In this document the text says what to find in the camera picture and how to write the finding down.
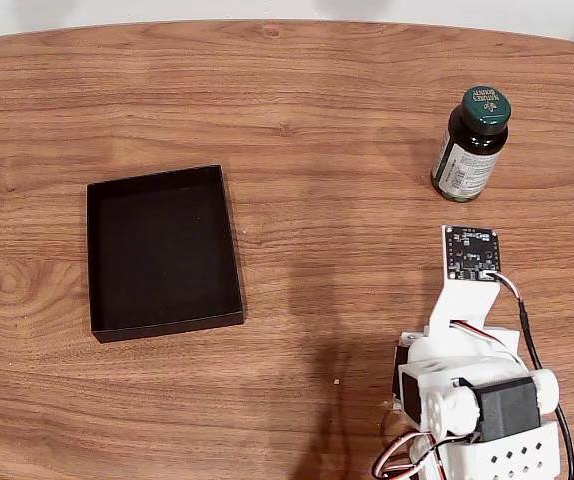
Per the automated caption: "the shallow black box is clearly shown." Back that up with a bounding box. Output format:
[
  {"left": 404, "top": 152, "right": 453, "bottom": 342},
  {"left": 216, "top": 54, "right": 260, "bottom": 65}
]
[{"left": 86, "top": 164, "right": 246, "bottom": 345}]

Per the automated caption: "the black camera cable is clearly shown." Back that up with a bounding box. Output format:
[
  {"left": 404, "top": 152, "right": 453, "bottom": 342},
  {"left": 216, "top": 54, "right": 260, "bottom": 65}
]
[{"left": 484, "top": 271, "right": 574, "bottom": 480}]

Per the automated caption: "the camera board on white mount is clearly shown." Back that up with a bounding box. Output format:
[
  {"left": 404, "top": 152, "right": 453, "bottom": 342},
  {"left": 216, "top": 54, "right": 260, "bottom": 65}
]
[{"left": 426, "top": 224, "right": 502, "bottom": 347}]

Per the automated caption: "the green pill bottle white label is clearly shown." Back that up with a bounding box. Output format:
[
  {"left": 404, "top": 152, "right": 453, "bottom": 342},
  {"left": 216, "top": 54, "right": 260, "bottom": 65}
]
[{"left": 430, "top": 85, "right": 512, "bottom": 203}]

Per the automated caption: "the red white black servo wire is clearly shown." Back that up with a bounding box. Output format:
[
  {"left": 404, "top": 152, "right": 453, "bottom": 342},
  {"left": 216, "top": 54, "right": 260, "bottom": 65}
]
[
  {"left": 371, "top": 428, "right": 451, "bottom": 480},
  {"left": 448, "top": 319, "right": 502, "bottom": 347}
]

